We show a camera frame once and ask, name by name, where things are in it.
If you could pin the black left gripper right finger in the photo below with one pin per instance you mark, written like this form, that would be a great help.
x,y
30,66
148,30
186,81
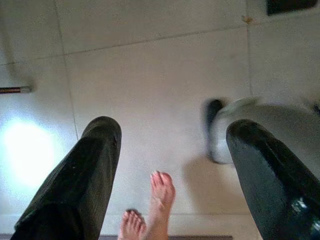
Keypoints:
x,y
272,180

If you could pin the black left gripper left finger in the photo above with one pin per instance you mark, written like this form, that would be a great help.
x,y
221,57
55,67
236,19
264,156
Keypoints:
x,y
80,180

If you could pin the grey robot foot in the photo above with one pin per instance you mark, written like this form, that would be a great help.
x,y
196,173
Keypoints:
x,y
220,140

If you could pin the bare person foot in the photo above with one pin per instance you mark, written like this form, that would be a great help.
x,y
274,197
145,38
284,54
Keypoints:
x,y
132,226
161,202

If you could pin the brown stick white tip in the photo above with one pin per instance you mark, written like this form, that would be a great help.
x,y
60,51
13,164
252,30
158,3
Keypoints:
x,y
13,89

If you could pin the dark rectangular object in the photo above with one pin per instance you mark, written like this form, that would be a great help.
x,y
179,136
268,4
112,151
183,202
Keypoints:
x,y
291,6

